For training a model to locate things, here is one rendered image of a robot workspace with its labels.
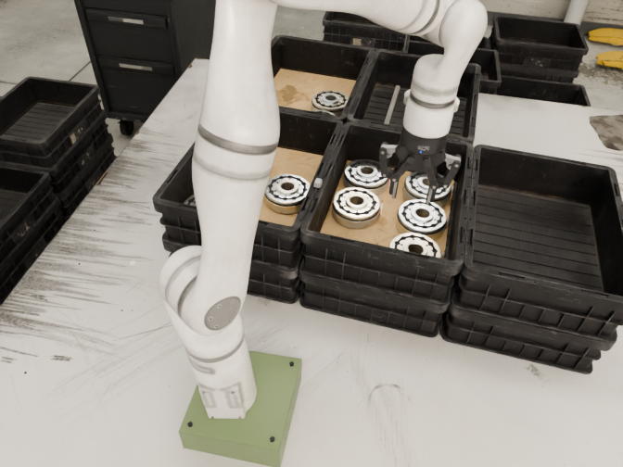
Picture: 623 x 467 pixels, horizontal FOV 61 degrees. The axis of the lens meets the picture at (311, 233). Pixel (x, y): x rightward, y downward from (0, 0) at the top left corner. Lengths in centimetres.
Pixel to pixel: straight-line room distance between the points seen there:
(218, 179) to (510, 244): 75
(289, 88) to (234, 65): 103
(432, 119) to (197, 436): 63
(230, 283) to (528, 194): 85
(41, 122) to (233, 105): 173
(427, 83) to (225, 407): 59
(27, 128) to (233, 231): 169
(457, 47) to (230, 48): 33
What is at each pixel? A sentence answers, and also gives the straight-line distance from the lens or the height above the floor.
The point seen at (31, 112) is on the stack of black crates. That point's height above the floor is 49.
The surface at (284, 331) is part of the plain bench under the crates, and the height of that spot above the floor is 70.
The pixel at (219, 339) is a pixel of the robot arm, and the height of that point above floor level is 97.
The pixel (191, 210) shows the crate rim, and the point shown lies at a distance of 103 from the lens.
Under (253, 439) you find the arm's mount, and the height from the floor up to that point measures 77.
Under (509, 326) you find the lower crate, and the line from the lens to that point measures 107.
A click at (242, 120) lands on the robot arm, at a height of 130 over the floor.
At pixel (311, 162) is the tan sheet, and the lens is 130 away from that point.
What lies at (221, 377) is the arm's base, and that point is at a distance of 83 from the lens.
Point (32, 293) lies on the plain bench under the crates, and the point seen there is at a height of 70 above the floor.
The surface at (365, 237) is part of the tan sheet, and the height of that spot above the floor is 83.
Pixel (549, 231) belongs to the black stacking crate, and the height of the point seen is 83.
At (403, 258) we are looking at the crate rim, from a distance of 95.
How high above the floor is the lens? 161
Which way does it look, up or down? 44 degrees down
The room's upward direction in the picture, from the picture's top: 2 degrees clockwise
